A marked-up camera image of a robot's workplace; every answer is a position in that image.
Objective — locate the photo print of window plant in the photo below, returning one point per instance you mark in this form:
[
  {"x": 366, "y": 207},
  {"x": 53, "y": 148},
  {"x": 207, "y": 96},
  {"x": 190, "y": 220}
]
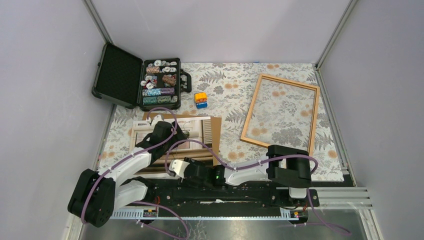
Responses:
[{"x": 194, "y": 128}]

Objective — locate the cyan poker chip stack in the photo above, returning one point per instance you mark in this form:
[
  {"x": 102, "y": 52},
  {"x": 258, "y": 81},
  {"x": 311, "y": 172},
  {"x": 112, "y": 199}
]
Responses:
[{"x": 154, "y": 92}]

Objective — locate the purple poker chip stack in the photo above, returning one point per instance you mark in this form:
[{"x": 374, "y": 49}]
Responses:
[{"x": 167, "y": 91}]

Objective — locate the black poker chip case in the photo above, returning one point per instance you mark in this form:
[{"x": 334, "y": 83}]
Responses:
[{"x": 121, "y": 77}]

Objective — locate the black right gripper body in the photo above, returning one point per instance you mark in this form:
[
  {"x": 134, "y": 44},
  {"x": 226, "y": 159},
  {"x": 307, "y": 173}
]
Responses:
[{"x": 192, "y": 161}]

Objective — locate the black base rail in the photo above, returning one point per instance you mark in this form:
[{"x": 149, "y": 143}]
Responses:
[{"x": 170, "y": 199}]

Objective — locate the wooden picture frame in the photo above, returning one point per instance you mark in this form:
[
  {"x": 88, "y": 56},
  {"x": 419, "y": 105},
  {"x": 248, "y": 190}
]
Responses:
[{"x": 282, "y": 112}]

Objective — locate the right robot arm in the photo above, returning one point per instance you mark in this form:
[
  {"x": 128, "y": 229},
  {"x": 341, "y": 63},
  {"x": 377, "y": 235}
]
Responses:
[{"x": 286, "y": 166}]

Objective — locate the yellow and blue toy block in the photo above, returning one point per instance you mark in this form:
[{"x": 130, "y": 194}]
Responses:
[{"x": 200, "y": 100}]

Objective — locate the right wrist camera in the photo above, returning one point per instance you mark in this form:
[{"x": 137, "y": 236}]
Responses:
[{"x": 178, "y": 167}]

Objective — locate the brown cardboard backing board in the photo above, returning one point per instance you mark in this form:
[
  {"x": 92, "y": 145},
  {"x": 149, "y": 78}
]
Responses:
[{"x": 216, "y": 136}]

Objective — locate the floral patterned table mat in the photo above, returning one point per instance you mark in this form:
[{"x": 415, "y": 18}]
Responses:
[{"x": 229, "y": 88}]

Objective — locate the orange poker chip roll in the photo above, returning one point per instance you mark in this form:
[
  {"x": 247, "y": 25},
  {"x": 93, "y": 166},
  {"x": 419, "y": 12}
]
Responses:
[{"x": 169, "y": 80}]

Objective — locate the green poker chip stack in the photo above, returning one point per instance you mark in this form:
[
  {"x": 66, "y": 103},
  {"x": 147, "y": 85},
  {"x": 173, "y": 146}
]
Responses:
[{"x": 149, "y": 100}]

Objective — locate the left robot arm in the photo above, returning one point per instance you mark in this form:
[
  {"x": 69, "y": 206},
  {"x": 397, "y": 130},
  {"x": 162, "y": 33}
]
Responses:
[{"x": 112, "y": 179}]

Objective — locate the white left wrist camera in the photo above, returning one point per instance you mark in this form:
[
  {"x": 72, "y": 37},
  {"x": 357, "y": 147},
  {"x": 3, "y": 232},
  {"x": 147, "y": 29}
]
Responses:
[{"x": 156, "y": 119}]

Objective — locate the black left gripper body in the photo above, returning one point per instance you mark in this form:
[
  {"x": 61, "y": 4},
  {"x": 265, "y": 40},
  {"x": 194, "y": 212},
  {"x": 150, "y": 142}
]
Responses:
[{"x": 177, "y": 137}]

